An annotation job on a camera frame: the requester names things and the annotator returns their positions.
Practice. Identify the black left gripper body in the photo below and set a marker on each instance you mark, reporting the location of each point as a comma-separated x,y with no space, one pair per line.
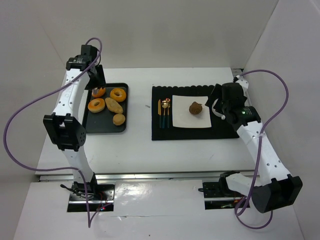
98,78

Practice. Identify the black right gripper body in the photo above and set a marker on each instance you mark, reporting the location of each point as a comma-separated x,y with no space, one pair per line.
216,97

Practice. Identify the silver metal tongs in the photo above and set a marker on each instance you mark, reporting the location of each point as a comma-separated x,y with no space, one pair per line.
96,91

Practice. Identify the plain orange bun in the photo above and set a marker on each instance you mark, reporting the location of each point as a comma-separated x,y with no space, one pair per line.
100,93

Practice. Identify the brown croissant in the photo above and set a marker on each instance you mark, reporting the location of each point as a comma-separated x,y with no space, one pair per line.
195,108

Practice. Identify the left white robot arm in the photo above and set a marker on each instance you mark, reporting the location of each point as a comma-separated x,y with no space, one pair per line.
63,127

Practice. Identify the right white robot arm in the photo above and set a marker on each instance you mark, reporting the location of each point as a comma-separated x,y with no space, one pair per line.
277,188

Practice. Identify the oblong bread roll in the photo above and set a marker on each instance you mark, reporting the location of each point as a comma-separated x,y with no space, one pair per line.
113,105

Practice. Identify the orange bagel near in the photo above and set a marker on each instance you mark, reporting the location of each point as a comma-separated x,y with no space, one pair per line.
96,105

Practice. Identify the orange bagel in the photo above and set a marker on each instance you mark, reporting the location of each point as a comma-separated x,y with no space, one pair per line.
118,94
96,105

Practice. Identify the orange bagel far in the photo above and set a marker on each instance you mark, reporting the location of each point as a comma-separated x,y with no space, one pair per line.
118,94

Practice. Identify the black baking tray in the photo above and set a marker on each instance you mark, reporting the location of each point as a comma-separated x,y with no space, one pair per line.
102,122

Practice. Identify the round crumbly bun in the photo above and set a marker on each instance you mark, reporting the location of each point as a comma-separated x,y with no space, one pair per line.
118,119

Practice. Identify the white square plate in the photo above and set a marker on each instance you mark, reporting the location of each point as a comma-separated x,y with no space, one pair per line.
181,116

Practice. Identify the white two-handled bowl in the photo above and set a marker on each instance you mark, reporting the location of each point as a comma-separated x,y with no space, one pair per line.
216,113

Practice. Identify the aluminium side rail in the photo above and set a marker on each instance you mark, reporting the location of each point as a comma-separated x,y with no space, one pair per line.
236,72

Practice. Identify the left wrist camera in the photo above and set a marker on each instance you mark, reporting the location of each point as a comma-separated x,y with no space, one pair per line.
89,50

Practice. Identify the gold spoon green handle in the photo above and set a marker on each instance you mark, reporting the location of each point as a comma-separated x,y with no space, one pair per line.
164,104

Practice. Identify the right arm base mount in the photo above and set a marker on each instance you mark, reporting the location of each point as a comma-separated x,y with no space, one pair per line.
218,196

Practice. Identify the aluminium table edge rail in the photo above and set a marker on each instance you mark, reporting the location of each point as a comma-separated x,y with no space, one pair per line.
144,176

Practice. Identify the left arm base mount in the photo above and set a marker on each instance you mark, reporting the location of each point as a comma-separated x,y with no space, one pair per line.
102,200

